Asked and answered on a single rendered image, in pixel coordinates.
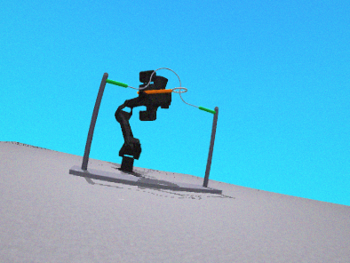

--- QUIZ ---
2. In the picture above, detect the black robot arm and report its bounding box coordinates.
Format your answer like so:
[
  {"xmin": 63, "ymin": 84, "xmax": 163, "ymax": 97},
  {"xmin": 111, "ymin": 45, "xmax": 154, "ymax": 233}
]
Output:
[{"xmin": 115, "ymin": 75, "xmax": 171, "ymax": 172}]

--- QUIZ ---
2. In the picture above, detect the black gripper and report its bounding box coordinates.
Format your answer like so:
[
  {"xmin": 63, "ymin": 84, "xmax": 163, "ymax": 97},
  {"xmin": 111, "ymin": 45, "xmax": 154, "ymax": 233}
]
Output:
[{"xmin": 139, "ymin": 70, "xmax": 156, "ymax": 121}]

